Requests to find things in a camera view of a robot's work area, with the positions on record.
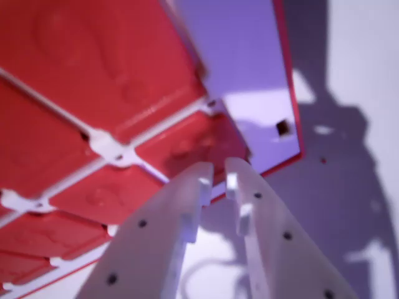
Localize red board flap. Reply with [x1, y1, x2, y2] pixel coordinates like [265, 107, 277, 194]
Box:
[134, 112, 252, 191]

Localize red and white game board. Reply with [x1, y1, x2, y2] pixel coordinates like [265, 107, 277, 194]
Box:
[0, 0, 306, 299]

